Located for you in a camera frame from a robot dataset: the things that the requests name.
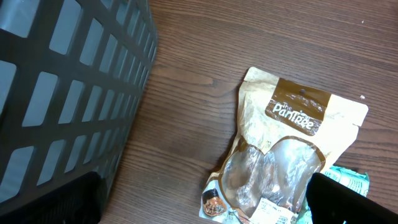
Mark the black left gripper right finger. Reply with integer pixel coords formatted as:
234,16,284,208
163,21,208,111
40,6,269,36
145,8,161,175
306,173,397,224

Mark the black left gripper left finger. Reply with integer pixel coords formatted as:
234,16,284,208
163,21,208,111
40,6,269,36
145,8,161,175
1,172,108,224

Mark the teal white wet wipes pack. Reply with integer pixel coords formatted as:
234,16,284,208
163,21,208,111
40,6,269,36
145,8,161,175
296,166,370,224

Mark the brown white snack packet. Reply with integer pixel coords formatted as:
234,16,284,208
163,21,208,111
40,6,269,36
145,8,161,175
199,67,368,223

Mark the grey plastic mesh basket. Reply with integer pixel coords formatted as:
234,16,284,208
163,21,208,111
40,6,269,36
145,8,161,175
1,0,158,215

